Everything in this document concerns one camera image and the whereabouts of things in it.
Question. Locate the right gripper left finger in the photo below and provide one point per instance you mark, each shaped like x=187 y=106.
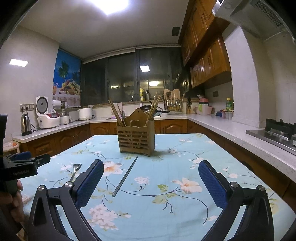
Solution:
x=45 y=222

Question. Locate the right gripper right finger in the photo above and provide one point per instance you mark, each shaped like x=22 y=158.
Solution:
x=257 y=220

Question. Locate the steel chopstick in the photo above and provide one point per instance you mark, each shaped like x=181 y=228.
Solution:
x=124 y=178

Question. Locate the carved wooden chopstick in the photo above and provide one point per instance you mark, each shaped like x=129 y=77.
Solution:
x=115 y=113

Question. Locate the light wooden chopstick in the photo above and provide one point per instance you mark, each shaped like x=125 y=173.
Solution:
x=121 y=115

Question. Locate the person left hand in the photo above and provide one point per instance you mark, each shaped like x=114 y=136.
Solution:
x=12 y=213

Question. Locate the white storage rack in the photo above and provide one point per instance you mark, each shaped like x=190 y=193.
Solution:
x=11 y=146

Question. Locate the steel electric kettle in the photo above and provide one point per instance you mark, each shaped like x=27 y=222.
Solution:
x=25 y=125

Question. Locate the white rice cooker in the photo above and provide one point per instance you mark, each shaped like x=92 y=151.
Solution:
x=46 y=118

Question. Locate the white round cooker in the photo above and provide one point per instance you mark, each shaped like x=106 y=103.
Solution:
x=85 y=114

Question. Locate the gas stove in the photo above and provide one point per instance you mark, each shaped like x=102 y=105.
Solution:
x=278 y=133

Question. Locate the tropical fruit poster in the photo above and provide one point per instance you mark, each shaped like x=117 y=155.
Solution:
x=66 y=79

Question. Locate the floral blue tablecloth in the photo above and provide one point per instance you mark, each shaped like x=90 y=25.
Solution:
x=163 y=197

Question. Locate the green bottle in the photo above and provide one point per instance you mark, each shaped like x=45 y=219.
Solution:
x=229 y=104

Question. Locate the wooden utensil holder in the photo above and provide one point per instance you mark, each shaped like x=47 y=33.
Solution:
x=136 y=134

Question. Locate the black wok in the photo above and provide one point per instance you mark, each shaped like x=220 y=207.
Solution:
x=147 y=108

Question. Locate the countertop utensil rack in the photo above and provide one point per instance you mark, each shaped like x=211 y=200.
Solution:
x=172 y=100

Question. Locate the range hood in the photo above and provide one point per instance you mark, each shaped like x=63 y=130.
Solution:
x=256 y=17

